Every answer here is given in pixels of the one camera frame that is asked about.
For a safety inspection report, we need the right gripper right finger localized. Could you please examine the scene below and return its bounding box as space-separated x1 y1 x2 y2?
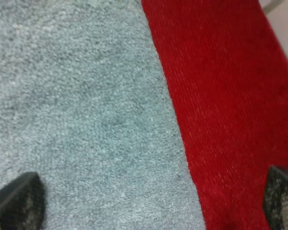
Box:
263 166 288 230

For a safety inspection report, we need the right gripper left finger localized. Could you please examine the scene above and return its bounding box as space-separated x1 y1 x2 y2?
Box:
0 172 47 230

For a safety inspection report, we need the grey towel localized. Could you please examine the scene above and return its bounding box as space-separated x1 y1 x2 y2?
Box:
0 0 205 230

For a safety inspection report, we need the red velvet tablecloth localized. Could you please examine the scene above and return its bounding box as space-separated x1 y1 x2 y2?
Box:
142 0 288 230

